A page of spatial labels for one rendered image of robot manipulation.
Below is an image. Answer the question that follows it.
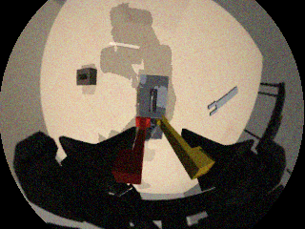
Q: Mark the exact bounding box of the grey flat bar with forked end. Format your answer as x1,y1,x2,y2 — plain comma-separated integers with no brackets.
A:
209,87,237,115

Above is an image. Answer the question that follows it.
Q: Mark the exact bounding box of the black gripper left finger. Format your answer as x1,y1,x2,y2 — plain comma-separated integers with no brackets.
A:
58,126,136,195

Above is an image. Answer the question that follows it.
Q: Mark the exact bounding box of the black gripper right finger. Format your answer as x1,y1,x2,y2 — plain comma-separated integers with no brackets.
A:
180,129,255,191

